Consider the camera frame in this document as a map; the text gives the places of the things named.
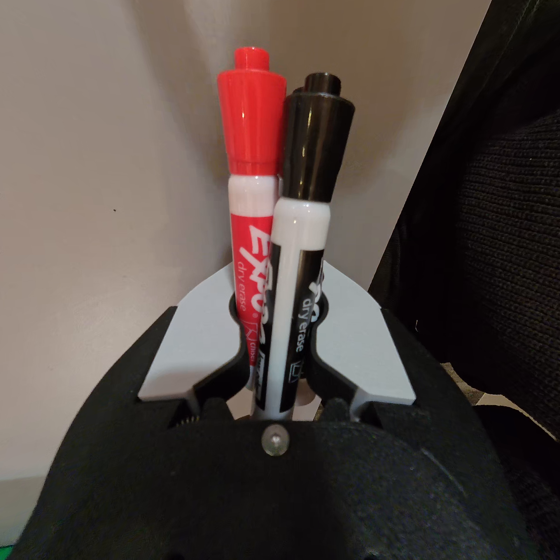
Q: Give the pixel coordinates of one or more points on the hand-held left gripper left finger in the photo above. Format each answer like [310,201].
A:
[192,350]

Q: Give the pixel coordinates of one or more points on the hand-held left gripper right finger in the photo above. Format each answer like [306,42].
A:
[363,350]

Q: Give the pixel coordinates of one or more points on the red dry erase marker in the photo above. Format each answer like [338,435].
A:
[251,131]

